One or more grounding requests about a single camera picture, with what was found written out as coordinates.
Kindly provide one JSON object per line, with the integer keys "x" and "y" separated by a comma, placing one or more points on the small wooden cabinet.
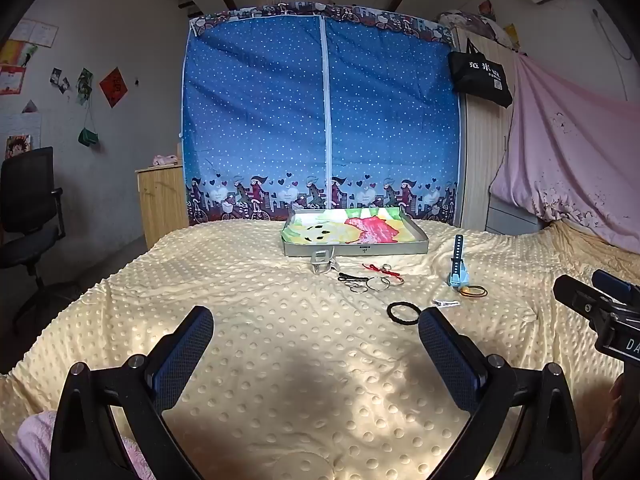
{"x": 160, "y": 205}

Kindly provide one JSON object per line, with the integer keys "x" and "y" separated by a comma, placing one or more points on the black tote bag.
{"x": 480, "y": 75}

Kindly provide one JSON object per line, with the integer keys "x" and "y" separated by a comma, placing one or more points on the green wall photo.
{"x": 84, "y": 85}

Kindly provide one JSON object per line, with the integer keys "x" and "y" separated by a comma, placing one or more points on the grey drawer unit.
{"x": 510, "y": 217}

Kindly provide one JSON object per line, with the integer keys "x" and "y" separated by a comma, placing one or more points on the floral folded quilt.
{"x": 475, "y": 22}

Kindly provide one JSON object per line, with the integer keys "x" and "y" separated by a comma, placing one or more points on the red bordered certificate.
{"x": 11, "y": 81}

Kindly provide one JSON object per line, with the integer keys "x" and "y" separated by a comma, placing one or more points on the blue dotted fabric wardrobe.
{"x": 275, "y": 110}

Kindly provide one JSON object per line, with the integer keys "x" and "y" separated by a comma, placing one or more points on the pink soft toy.
{"x": 165, "y": 160}

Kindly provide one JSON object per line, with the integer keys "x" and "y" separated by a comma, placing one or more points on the printed metal tray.
{"x": 350, "y": 230}

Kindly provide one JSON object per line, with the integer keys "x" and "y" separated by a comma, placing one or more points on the cartoon wall poster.
{"x": 17, "y": 145}

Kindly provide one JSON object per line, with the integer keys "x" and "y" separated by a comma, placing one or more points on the yellow green wall poster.
{"x": 17, "y": 54}

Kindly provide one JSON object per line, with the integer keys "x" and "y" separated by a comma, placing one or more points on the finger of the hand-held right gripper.
{"x": 617, "y": 290}
{"x": 577, "y": 297}

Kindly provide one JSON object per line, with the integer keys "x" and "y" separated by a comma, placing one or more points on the small green hanging bag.
{"x": 88, "y": 137}

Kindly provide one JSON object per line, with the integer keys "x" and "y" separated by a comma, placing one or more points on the red diamond paper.
{"x": 114, "y": 86}

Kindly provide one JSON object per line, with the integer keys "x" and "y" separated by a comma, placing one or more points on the small wall photos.
{"x": 59, "y": 80}

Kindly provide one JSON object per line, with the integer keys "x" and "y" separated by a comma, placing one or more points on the white wall paper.
{"x": 20, "y": 124}

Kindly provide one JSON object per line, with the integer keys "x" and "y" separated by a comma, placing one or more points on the pink fluffy towel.
{"x": 35, "y": 435}

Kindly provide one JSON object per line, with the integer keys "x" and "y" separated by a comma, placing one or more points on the folded triangle paper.
{"x": 29, "y": 108}

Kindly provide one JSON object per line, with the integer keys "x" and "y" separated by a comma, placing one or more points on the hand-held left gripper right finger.
{"x": 450, "y": 355}

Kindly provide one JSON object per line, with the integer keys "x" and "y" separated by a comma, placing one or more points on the light blue watch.
{"x": 457, "y": 270}

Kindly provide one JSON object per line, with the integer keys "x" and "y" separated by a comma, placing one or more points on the pale wall certificates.
{"x": 35, "y": 33}

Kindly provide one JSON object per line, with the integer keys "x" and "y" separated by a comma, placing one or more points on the silver bangle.
{"x": 346, "y": 286}

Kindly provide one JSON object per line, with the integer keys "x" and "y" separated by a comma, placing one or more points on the yellow dotted blanket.
{"x": 300, "y": 340}

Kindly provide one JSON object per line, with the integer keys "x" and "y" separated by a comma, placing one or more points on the person's right hand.
{"x": 616, "y": 392}

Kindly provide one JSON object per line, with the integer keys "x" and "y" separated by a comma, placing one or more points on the black office chair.
{"x": 27, "y": 195}

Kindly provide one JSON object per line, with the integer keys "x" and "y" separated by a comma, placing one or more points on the pink sheet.
{"x": 565, "y": 160}

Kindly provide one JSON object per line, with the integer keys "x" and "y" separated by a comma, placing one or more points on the light wooden closet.
{"x": 480, "y": 160}

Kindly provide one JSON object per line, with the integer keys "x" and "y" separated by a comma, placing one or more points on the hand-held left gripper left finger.
{"x": 180, "y": 355}

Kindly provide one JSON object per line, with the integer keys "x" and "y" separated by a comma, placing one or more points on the black comb hair clip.
{"x": 352, "y": 276}

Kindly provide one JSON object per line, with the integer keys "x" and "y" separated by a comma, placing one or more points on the clear acrylic hair clip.
{"x": 322, "y": 261}

